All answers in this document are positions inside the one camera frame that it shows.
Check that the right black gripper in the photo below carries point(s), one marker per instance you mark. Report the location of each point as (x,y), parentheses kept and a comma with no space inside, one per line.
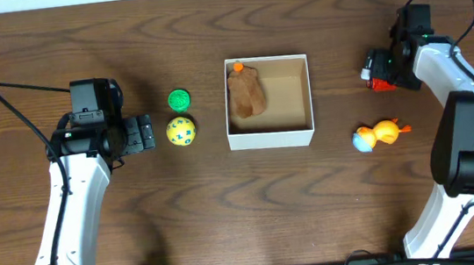
(390,72)

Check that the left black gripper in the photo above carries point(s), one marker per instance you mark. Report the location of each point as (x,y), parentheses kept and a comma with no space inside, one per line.
(132,134)

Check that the red toy fire truck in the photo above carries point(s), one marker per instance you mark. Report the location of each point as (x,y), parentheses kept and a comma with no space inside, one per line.
(380,85)

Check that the yellow ball with letters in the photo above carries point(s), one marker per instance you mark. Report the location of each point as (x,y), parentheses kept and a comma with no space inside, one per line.
(181,131)

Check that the green round toy disc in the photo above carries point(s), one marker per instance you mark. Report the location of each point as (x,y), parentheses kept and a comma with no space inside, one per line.
(179,100)

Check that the yellow rubber duck toy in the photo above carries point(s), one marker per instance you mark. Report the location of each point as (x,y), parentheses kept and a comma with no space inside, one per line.
(365,138)

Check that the brown plush bear toy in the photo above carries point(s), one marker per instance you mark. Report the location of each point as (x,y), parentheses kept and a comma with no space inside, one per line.
(245,90)

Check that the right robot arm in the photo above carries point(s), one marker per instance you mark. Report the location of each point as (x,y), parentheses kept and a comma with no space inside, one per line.
(418,57)

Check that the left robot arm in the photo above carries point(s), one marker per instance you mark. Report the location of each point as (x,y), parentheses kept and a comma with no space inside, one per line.
(78,184)

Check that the white cardboard box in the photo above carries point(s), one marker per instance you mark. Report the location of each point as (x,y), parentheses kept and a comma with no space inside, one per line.
(288,119)

